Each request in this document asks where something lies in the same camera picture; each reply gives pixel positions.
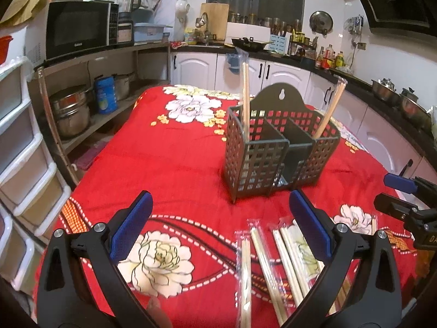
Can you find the row of sauce bottles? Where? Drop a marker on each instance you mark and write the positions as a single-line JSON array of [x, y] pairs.
[[327, 58]]

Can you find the black range hood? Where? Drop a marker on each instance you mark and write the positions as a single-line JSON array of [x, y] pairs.
[[392, 0]]

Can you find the steel mixing bowl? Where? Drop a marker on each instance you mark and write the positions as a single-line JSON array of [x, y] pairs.
[[384, 92]]

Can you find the blue cutlery caddy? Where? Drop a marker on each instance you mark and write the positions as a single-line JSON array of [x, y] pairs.
[[279, 44]]

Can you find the wall socket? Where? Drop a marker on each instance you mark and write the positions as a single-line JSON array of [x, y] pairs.
[[362, 45]]

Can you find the wooden cutting board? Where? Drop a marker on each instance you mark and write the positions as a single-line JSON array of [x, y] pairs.
[[215, 20]]

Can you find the metal kitchen faucet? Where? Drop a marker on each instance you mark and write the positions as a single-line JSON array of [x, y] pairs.
[[204, 17]]

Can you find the dark kettle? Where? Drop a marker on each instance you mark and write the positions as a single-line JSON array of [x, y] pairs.
[[408, 94]]

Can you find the black wok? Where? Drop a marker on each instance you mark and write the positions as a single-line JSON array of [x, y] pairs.
[[251, 43]]

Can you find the small steel pot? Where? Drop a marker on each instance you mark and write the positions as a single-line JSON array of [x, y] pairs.
[[123, 87]]

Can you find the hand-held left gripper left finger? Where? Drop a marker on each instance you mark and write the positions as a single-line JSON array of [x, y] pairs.
[[131, 227]]

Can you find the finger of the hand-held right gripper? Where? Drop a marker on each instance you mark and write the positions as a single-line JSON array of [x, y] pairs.
[[392, 205], [399, 182]]

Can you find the red plastic basin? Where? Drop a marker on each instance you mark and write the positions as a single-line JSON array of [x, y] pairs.
[[5, 49]]

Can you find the black spice rack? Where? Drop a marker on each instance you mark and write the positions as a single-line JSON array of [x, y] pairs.
[[302, 42]]

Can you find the white kitchen cabinets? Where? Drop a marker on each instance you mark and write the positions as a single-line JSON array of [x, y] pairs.
[[201, 68]]

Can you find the wooden shelf unit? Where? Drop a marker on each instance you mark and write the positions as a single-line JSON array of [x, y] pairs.
[[112, 54]]

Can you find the large steel stockpot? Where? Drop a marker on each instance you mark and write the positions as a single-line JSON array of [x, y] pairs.
[[70, 116]]

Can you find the red floral blanket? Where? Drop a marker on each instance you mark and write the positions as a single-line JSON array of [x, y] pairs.
[[170, 164]]

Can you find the yellow dish soap bottle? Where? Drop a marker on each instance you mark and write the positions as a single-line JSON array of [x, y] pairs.
[[190, 37]]

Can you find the pink plastic box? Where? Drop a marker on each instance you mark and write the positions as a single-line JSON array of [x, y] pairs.
[[90, 153]]

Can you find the black blender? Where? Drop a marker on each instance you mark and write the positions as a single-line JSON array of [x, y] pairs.
[[125, 27]]

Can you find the white countertop box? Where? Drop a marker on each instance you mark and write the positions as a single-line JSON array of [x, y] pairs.
[[245, 29]]

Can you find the red dish cloth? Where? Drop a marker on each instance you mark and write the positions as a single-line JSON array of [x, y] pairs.
[[178, 44]]

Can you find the blue plastic bag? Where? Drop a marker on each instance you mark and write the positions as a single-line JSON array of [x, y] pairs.
[[234, 63]]

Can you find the steel pot lid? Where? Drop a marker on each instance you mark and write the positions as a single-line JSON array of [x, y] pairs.
[[321, 23]]

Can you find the blue tin can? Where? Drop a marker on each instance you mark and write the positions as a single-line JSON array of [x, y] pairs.
[[105, 95]]

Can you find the small steel kettle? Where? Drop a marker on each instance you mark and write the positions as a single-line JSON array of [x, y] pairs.
[[386, 82]]

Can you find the dark grey slotted utensil holder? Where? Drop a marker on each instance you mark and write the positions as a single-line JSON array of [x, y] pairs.
[[254, 164]]

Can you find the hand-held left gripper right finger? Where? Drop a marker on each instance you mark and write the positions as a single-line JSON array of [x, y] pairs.
[[310, 227]]

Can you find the row of steel cups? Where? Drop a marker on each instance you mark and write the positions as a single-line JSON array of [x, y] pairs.
[[266, 22]]

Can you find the white plastic drawer unit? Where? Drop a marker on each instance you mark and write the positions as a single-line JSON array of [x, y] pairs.
[[20, 164]]

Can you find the black microwave oven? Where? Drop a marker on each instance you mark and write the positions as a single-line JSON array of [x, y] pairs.
[[78, 27]]

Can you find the white hanging bowl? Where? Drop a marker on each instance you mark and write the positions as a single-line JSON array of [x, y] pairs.
[[182, 6]]

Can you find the hanging knife rack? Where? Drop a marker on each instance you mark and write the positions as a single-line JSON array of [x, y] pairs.
[[355, 24]]

